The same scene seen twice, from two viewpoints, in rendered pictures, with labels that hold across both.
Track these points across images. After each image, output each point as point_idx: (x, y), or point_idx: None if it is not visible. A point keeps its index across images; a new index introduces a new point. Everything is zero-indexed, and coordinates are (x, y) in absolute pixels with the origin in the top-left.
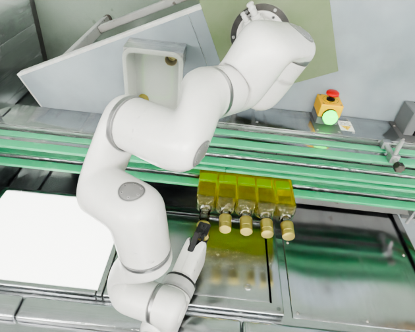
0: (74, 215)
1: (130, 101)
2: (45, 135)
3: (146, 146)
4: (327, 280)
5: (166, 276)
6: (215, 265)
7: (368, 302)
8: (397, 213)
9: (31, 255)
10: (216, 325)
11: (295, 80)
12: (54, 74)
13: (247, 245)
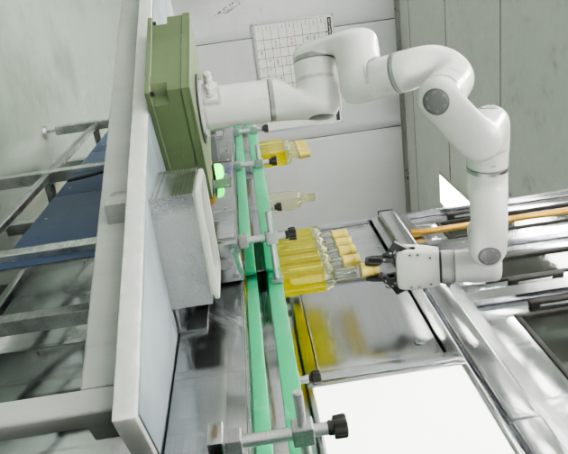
0: (361, 429)
1: (443, 73)
2: (258, 415)
3: (471, 79)
4: None
5: (444, 264)
6: (376, 304)
7: (360, 247)
8: None
9: (456, 438)
10: (441, 294)
11: (210, 145)
12: (147, 350)
13: (337, 293)
